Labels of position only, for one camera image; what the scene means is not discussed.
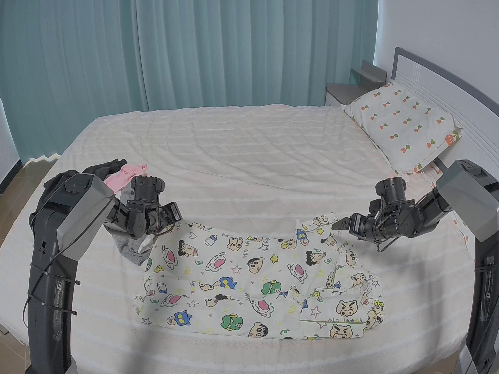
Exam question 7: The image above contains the bed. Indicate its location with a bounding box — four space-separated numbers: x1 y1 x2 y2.
0 46 499 371

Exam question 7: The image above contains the blue-green curtain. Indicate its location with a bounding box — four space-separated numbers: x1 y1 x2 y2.
136 0 379 112
0 0 150 163

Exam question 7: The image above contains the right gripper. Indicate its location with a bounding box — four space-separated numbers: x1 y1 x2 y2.
348 212 377 241

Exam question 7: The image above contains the white printed pillow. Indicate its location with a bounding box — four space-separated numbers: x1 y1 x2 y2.
341 79 463 174

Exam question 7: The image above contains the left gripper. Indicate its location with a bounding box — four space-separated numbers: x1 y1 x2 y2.
158 202 184 231

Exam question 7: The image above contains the white printed pyjama top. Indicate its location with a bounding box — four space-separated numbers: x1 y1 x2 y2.
133 211 386 342

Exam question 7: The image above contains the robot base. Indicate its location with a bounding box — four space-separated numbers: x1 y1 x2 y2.
459 349 476 374

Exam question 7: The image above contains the pink garment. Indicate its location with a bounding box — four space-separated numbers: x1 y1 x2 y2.
104 163 149 194

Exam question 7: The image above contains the grey bedside table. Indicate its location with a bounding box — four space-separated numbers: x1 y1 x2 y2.
325 61 386 106

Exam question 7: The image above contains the grey sweater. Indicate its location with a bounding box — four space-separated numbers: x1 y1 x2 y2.
112 185 158 266

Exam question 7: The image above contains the black garment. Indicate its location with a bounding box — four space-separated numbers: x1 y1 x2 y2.
42 157 127 213

